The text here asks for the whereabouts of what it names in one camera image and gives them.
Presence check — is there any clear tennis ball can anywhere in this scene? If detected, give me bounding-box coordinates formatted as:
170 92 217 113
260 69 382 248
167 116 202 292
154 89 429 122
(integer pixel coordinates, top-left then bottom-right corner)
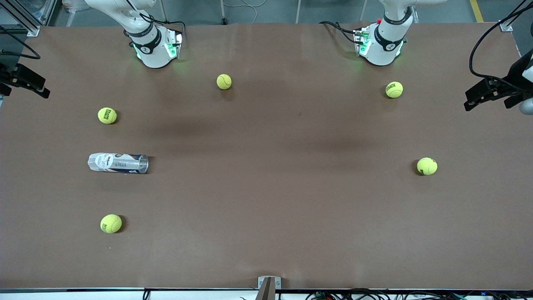
87 152 149 175

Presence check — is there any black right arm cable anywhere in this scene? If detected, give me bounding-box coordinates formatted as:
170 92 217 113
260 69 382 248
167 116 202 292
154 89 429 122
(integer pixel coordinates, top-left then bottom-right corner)
0 25 41 60

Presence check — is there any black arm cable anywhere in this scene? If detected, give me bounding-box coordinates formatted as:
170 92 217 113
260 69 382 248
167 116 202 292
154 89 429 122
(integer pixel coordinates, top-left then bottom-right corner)
469 0 533 84
0 25 41 60

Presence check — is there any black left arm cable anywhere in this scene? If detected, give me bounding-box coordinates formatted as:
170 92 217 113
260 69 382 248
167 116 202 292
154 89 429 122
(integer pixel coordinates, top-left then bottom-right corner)
469 0 533 84

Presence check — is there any aluminium frame profile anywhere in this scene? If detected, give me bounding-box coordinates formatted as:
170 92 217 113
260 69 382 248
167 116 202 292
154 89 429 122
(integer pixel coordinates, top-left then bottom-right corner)
0 0 57 37

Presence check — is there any black right base cable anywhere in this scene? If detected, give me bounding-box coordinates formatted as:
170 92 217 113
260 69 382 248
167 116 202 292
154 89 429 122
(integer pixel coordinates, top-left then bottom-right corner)
125 0 187 42

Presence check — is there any black base cable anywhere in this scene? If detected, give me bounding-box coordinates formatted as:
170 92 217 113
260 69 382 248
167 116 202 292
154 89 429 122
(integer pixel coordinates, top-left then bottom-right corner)
319 21 363 45
125 0 187 42

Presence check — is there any black left base cable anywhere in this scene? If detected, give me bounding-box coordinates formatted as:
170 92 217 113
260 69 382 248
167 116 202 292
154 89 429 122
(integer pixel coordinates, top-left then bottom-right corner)
319 21 363 45

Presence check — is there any white table edge rail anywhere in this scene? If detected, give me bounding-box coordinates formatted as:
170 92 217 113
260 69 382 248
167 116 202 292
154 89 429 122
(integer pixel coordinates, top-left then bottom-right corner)
0 289 533 300

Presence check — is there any black cable bundle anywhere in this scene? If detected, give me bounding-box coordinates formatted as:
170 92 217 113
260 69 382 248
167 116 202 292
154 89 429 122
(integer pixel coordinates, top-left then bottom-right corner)
306 288 533 300

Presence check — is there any grey metal table bracket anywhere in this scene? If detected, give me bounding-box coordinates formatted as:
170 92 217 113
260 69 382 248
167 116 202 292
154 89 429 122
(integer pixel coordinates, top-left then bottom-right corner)
258 276 281 300

